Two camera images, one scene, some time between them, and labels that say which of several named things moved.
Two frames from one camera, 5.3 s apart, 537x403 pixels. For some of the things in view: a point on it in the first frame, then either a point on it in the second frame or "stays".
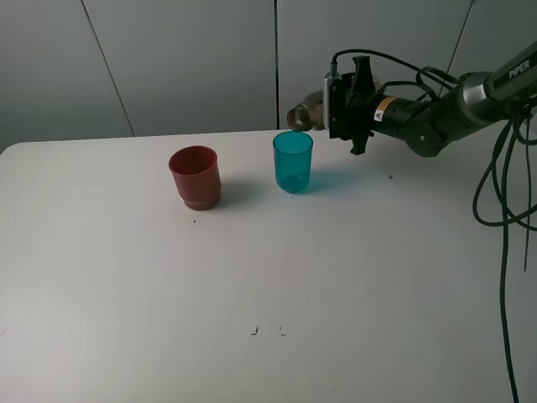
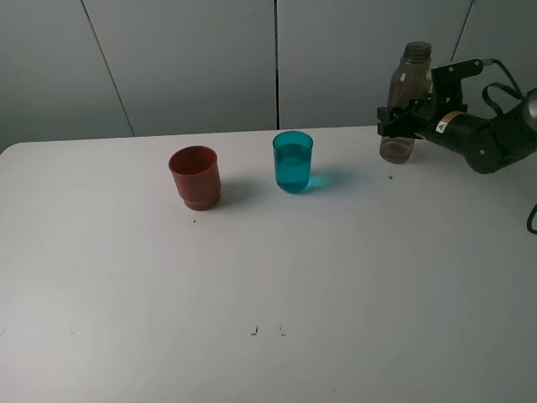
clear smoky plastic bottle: [310, 114] → [410, 81]
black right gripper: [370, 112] → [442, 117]
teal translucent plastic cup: [293, 157] stays
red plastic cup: [196, 175] stays
